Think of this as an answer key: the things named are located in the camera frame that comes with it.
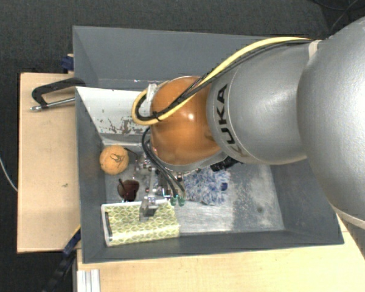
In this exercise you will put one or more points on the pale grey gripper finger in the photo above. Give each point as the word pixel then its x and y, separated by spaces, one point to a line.
pixel 161 202
pixel 147 210

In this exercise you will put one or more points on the green patterned box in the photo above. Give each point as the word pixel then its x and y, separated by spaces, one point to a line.
pixel 130 227

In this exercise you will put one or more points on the dark brown sunglasses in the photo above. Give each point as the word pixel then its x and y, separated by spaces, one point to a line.
pixel 128 189

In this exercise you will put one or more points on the orange ball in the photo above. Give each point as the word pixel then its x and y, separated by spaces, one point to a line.
pixel 113 160

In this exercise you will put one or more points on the blue and white cloth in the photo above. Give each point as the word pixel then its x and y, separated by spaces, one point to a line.
pixel 207 185

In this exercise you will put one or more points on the grey metal bin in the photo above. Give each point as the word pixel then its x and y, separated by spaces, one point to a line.
pixel 255 199

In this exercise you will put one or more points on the pale wood flat board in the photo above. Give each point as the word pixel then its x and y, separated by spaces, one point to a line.
pixel 45 169

